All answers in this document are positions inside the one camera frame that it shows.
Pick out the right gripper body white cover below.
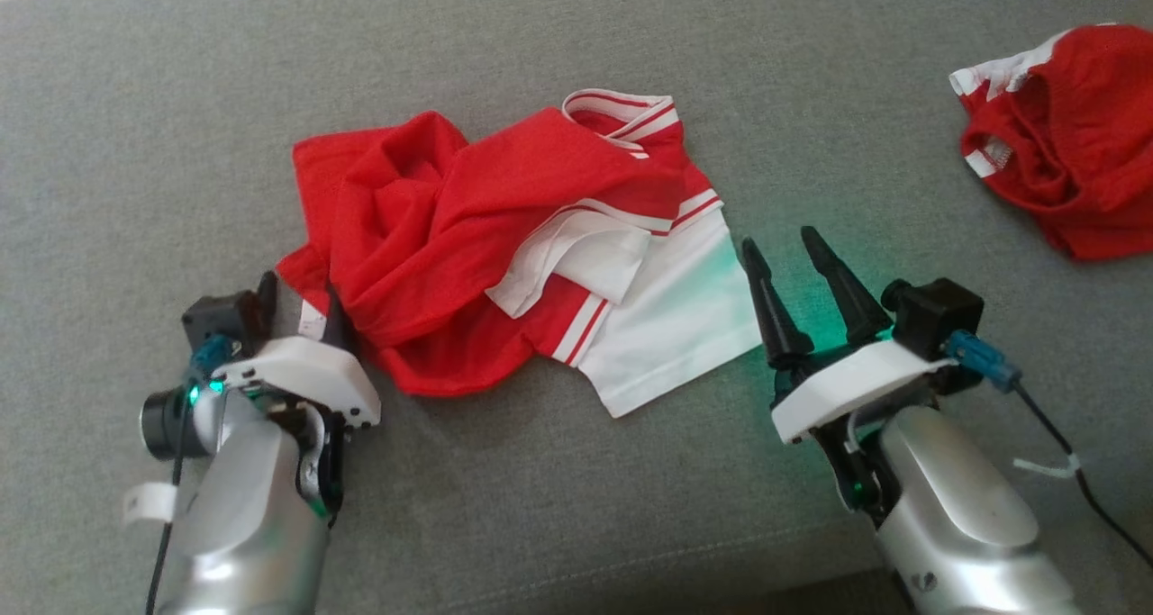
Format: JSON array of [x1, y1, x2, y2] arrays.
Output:
[[770, 334, 958, 513]]

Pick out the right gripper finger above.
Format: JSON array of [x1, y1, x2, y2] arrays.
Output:
[[740, 237, 813, 366], [800, 226, 894, 348]]

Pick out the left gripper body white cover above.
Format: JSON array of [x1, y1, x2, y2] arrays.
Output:
[[212, 339, 382, 519]]

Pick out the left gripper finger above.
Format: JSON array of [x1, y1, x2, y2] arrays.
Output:
[[257, 271, 279, 341], [323, 292, 355, 347]]

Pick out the red and white shirt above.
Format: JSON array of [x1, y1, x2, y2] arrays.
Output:
[[275, 88, 767, 418]]

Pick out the red mesh shorts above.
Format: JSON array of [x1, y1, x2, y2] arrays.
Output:
[[949, 23, 1153, 262]]

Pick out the grey sofa seat cushion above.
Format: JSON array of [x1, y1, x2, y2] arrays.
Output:
[[0, 0, 1153, 615]]

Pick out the black cable with blue plug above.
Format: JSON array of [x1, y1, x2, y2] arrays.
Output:
[[142, 334, 237, 615], [946, 330, 1153, 569]]

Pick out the white paper cable label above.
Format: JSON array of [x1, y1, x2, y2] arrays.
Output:
[[123, 481, 178, 525]]

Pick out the white cable tie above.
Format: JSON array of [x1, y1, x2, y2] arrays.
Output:
[[1012, 452, 1082, 482]]

